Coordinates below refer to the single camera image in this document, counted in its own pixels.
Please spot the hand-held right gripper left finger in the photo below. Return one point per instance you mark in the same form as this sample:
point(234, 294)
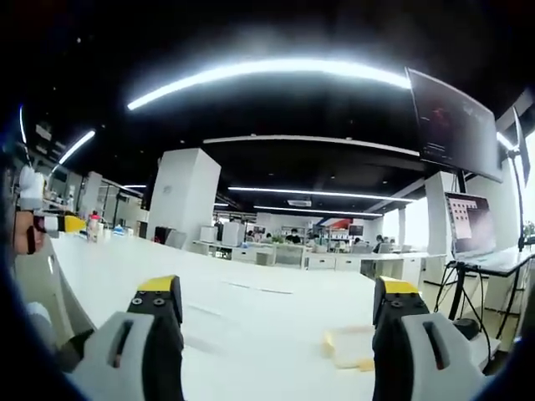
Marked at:
point(142, 342)

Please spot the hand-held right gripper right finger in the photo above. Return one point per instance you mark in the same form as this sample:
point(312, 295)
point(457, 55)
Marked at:
point(411, 346)

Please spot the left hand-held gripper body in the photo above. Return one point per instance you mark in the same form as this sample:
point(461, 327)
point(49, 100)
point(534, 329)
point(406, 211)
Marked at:
point(32, 188)

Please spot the bottle with pink cap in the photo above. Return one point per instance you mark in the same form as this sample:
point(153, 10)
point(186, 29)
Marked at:
point(94, 227)

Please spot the black round device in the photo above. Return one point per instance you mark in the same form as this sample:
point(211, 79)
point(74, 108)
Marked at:
point(466, 328)

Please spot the short ceiling light strip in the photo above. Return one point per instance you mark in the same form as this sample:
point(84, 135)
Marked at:
point(77, 146)

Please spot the white side desk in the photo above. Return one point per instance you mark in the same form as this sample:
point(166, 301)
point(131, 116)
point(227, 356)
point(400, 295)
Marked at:
point(501, 259)

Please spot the row of white office desks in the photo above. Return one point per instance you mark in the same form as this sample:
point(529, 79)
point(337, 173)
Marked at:
point(317, 257)

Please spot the open laptop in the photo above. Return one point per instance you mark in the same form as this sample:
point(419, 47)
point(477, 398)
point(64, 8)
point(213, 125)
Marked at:
point(472, 225)

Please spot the black monitor stand pole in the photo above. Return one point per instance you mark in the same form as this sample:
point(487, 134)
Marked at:
point(520, 200)

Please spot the large dark monitor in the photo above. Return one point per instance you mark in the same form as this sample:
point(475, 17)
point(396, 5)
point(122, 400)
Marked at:
point(455, 125)

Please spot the long ceiling light strip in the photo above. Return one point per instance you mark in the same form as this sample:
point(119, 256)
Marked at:
point(259, 69)

